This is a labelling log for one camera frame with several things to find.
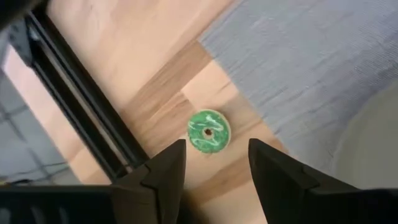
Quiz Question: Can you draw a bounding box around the small green iced donut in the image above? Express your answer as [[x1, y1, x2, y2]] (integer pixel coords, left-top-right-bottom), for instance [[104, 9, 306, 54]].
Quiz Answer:
[[186, 108, 232, 154]]

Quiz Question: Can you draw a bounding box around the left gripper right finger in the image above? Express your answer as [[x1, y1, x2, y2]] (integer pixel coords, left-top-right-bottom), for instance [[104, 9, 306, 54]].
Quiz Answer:
[[248, 138, 362, 224]]

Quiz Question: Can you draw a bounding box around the grey woven placemat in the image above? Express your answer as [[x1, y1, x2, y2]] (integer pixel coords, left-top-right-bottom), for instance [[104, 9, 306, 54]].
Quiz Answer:
[[198, 0, 398, 175]]

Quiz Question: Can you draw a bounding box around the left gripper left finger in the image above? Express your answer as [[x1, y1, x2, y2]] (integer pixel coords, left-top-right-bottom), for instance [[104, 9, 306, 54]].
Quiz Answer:
[[110, 139, 187, 224]]

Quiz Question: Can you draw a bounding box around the black aluminium table frame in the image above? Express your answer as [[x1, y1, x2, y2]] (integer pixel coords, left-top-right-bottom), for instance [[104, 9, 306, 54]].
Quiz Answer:
[[6, 7, 150, 184]]

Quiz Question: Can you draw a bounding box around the large beige-grey round plate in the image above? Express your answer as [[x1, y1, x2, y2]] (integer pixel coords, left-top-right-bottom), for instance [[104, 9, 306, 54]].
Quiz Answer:
[[329, 77, 398, 190]]

